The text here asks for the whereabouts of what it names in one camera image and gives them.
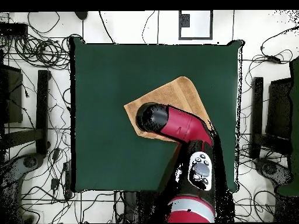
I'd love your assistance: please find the tan terry towel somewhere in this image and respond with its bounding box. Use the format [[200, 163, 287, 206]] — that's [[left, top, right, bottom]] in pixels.
[[123, 76, 212, 143]]

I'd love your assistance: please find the black flat device box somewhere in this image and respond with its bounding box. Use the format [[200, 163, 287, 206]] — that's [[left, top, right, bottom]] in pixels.
[[0, 23, 29, 37]]

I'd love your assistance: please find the dark green table cloth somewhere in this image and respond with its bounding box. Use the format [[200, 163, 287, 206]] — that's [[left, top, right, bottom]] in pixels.
[[69, 37, 245, 193]]

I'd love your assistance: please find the black power adapter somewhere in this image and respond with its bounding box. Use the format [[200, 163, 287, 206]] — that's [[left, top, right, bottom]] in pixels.
[[51, 148, 61, 162], [266, 55, 282, 64]]

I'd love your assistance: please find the black power strip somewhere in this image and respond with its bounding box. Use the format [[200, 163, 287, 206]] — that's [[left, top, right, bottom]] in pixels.
[[62, 162, 72, 199]]

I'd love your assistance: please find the person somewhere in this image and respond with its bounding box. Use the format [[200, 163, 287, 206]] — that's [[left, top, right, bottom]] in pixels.
[[74, 11, 89, 20]]

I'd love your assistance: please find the black square case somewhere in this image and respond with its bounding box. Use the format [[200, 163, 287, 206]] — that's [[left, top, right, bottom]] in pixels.
[[266, 78, 293, 141], [0, 64, 23, 124]]

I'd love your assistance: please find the dark green fabric sheet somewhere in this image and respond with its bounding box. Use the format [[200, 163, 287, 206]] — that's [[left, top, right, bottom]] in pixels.
[[275, 55, 299, 197]]

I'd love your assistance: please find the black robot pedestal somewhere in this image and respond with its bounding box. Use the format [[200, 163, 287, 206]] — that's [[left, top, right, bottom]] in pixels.
[[122, 190, 164, 223]]

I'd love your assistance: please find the dark square floor frame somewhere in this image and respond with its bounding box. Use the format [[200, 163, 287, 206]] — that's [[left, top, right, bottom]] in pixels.
[[178, 10, 214, 41]]

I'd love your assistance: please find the coiled black cable bundle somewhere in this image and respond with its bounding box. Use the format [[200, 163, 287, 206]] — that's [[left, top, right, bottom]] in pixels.
[[13, 34, 71, 71]]

